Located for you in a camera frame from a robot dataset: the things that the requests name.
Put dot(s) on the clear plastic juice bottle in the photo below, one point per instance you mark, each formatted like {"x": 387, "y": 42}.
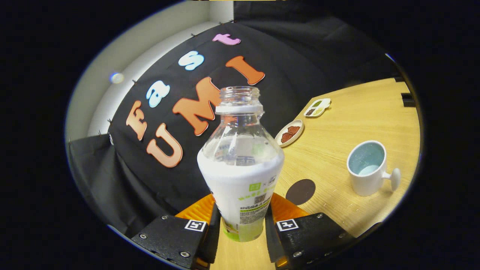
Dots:
{"x": 240, "y": 180}

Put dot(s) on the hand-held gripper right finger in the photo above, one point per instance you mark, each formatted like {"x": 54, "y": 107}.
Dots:
{"x": 270, "y": 240}

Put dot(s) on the white cup with blue inside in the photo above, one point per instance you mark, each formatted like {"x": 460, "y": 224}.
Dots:
{"x": 369, "y": 180}

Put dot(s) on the black table edge clamp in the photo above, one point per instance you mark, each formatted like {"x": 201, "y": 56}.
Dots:
{"x": 408, "y": 99}

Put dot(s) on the dark brown round coaster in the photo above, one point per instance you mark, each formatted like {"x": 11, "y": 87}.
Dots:
{"x": 300, "y": 192}

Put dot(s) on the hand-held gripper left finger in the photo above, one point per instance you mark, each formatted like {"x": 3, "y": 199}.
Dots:
{"x": 214, "y": 232}

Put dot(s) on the white oval plate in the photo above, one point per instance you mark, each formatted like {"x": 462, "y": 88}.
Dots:
{"x": 282, "y": 141}

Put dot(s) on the white divided condiment dish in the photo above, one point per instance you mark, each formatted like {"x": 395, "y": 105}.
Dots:
{"x": 317, "y": 108}

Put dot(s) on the wooden table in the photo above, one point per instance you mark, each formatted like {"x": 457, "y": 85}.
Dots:
{"x": 337, "y": 127}

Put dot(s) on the black backdrop cloth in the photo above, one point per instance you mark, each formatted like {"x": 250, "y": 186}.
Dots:
{"x": 292, "y": 56}

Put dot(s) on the brown food pieces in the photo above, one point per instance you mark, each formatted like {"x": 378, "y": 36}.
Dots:
{"x": 290, "y": 134}

